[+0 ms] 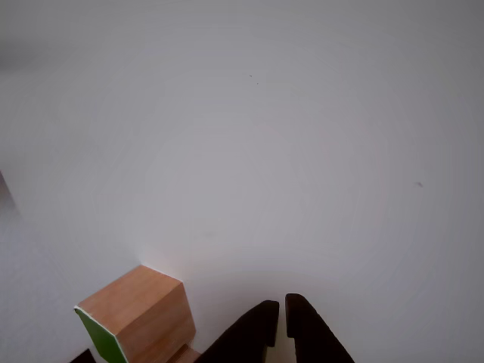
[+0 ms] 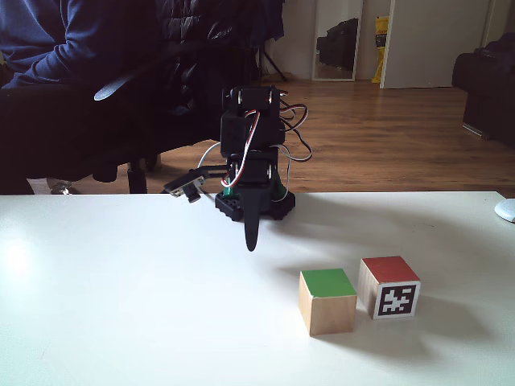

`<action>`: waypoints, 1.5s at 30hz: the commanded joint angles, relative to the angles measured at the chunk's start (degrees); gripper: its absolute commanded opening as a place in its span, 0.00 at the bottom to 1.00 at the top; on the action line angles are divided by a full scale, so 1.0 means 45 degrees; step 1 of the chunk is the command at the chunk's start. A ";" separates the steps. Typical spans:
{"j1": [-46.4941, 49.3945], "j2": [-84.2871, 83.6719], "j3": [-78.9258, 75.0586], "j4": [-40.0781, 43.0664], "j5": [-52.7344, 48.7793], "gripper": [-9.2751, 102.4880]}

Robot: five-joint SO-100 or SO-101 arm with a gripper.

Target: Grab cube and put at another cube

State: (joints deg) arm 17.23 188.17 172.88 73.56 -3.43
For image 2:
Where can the green-topped wooden cube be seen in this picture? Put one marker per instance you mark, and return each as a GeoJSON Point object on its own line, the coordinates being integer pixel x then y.
{"type": "Point", "coordinates": [332, 307]}

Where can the red-topped wooden cube with marker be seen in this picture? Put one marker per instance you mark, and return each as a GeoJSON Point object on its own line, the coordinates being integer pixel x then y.
{"type": "Point", "coordinates": [388, 271]}

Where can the black tripod legs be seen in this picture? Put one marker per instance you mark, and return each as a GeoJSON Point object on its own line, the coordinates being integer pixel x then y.
{"type": "Point", "coordinates": [273, 64]}

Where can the black office chair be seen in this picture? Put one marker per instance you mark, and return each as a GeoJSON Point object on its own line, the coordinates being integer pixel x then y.
{"type": "Point", "coordinates": [193, 80]}

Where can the white-framed mirror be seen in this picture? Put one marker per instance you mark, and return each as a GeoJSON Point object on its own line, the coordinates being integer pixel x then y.
{"type": "Point", "coordinates": [338, 40]}

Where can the yellow bag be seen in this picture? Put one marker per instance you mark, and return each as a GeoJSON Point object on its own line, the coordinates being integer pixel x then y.
{"type": "Point", "coordinates": [381, 52]}

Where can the white door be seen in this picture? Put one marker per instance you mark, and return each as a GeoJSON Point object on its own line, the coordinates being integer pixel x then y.
{"type": "Point", "coordinates": [422, 40]}

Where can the person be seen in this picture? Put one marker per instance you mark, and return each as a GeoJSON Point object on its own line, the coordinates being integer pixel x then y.
{"type": "Point", "coordinates": [48, 48]}

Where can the black sofa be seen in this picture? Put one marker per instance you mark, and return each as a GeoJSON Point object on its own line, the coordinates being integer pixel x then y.
{"type": "Point", "coordinates": [491, 88]}

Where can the white round object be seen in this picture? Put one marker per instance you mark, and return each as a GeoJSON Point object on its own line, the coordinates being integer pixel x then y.
{"type": "Point", "coordinates": [507, 210]}

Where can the black gripper-mounted camera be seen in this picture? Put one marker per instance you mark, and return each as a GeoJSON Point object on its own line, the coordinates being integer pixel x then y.
{"type": "Point", "coordinates": [183, 187]}

